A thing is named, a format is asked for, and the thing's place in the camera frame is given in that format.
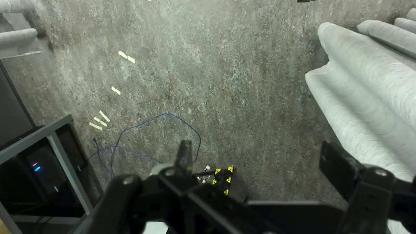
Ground black computer with lights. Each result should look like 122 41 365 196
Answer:
0 124 85 218

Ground thin blue cable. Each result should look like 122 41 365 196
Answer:
92 110 202 175

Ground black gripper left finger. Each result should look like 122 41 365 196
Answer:
85 139 270 234

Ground black stand with yellow markers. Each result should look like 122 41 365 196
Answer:
189 163 250 205

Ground black computer box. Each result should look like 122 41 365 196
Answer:
0 113 94 234

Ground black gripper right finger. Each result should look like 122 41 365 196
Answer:
318 140 416 234

